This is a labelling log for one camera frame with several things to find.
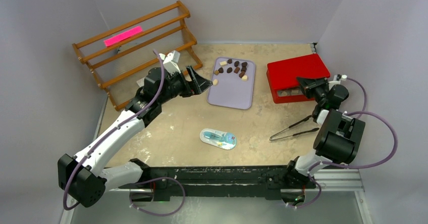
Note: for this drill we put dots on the metal tongs with black tips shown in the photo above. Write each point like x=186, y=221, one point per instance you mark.
x=294, y=130

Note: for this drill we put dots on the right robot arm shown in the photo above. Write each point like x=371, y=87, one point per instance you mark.
x=338, y=136

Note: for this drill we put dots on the blue correction tape package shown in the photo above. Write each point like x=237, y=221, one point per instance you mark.
x=220, y=139

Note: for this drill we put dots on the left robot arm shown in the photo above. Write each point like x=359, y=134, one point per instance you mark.
x=82, y=176

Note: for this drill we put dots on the wooden tiered shelf rack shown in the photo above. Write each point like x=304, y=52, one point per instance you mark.
x=116, y=69

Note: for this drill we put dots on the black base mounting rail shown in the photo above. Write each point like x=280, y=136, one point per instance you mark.
x=271, y=182

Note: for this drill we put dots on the aluminium frame rail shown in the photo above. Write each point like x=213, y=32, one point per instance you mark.
x=325, y=180

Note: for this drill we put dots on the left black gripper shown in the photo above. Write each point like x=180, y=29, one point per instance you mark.
x=200, y=83

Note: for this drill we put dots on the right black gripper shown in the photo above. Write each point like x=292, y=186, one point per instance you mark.
x=310, y=84

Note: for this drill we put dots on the red box lid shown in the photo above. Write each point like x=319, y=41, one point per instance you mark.
x=283, y=74

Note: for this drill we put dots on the lavender plastic tray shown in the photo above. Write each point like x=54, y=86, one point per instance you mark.
x=231, y=91

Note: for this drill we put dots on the pink sticky note strip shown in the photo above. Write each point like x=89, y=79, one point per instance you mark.
x=122, y=36

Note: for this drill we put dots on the red chocolate box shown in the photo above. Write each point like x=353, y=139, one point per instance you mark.
x=288, y=95

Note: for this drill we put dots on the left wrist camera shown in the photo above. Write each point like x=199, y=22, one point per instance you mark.
x=170, y=61

